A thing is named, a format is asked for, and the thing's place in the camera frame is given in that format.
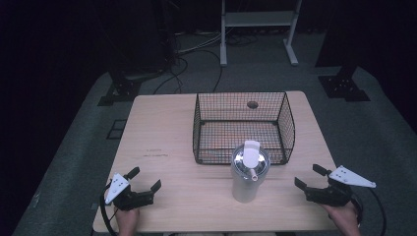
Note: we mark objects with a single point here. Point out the round table grommet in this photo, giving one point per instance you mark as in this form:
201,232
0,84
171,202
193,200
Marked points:
252,105

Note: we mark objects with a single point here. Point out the person's left hand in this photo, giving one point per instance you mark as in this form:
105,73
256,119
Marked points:
127,220

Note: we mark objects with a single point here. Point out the silver bottle with white lid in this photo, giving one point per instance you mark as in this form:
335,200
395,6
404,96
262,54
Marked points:
249,177

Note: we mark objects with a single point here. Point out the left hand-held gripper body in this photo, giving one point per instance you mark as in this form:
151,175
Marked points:
122,198

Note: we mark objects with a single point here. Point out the black stand base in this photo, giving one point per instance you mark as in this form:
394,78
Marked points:
342,87
121,91

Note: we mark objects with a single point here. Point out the white metal stand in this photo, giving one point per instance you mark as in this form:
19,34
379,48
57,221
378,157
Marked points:
259,18

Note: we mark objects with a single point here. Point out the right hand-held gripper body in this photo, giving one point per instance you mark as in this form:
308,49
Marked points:
331,193

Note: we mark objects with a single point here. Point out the person's right hand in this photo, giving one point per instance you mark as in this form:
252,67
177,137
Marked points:
343,219

